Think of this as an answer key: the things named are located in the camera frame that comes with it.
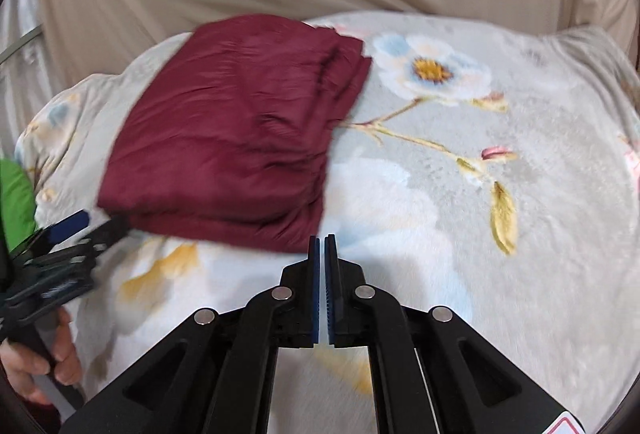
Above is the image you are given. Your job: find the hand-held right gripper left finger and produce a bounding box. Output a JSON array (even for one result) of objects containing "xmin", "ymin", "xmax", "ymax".
[{"xmin": 59, "ymin": 236, "xmax": 321, "ymax": 434}]

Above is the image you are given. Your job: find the maroon puffer jacket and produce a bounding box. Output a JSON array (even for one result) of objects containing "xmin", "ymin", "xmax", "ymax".
[{"xmin": 96, "ymin": 13, "xmax": 373, "ymax": 254}]

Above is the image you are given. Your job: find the metal rod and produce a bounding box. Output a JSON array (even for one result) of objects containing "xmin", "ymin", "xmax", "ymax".
[{"xmin": 0, "ymin": 25, "xmax": 44, "ymax": 65}]

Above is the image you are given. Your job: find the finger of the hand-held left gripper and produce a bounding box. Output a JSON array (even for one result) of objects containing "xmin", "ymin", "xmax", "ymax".
[
  {"xmin": 75, "ymin": 215, "xmax": 133, "ymax": 260},
  {"xmin": 37, "ymin": 208, "xmax": 92, "ymax": 246}
]

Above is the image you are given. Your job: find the person's left hand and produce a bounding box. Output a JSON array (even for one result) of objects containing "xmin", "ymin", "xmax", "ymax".
[{"xmin": 0, "ymin": 307, "xmax": 83, "ymax": 406}]

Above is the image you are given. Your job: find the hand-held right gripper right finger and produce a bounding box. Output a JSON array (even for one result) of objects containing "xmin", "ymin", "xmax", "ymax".
[{"xmin": 324, "ymin": 234, "xmax": 587, "ymax": 434}]

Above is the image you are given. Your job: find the green cloth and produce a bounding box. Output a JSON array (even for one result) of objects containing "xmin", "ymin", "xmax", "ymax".
[{"xmin": 0, "ymin": 157, "xmax": 38, "ymax": 247}]

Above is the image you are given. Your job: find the floral plush blanket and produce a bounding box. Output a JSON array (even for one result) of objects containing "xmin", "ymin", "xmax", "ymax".
[{"xmin": 14, "ymin": 10, "xmax": 640, "ymax": 434}]

